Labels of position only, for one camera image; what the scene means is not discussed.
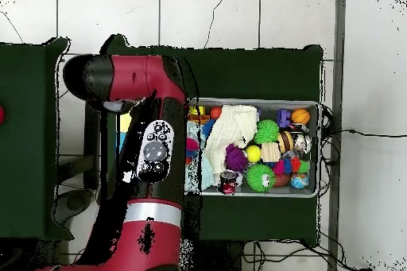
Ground wooden box three holes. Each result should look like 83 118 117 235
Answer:
115 112 133 154

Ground cream waffle cloth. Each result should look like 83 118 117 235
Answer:
203 104 259 186

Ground mint waffle cloth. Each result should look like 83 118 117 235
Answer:
185 120 215 191

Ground purple spiky rubber toy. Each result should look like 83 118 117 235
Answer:
223 143 249 172

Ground yellow ball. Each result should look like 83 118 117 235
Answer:
245 145 262 163

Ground uncrushed red soda can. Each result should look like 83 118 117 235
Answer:
218 169 238 196

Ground plain green puffer ball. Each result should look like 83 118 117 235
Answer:
254 119 280 145

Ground ridged wooden block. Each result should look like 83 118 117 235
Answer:
260 141 281 163

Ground green puffer toy white face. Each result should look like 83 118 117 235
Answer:
246 163 277 194

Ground wooden toy burger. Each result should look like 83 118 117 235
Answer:
275 130 294 154

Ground multicoloured fuzzy caterpillar toy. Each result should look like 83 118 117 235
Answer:
271 156 310 176

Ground grey rounded floor base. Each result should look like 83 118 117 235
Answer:
52 188 95 226

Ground dark green side table cloth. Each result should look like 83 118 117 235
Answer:
0 37 74 242

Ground silver wire mesh bin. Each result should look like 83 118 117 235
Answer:
184 97 320 198

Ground black cable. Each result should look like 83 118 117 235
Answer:
320 128 407 140

